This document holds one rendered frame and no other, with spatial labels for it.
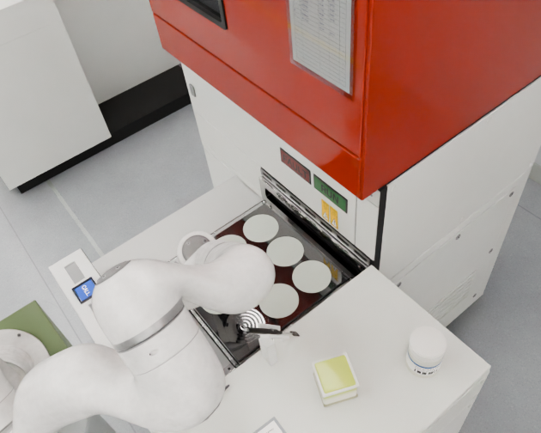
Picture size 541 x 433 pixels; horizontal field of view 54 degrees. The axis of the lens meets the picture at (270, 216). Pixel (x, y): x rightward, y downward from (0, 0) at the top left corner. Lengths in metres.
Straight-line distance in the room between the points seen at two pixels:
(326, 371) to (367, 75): 0.57
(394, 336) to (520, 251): 1.53
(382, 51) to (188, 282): 0.47
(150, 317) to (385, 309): 0.71
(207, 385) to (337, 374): 0.46
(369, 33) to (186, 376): 0.55
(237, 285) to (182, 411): 0.17
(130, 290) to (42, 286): 2.15
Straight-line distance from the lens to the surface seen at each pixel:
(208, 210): 1.66
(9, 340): 1.34
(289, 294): 1.34
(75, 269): 1.47
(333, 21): 0.89
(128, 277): 0.66
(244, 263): 0.73
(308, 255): 1.41
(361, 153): 1.00
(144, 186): 3.01
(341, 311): 1.24
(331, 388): 1.09
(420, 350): 1.10
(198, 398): 0.69
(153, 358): 0.67
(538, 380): 2.35
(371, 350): 1.20
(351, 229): 1.30
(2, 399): 0.96
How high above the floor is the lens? 2.04
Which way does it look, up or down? 49 degrees down
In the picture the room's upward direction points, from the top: 9 degrees counter-clockwise
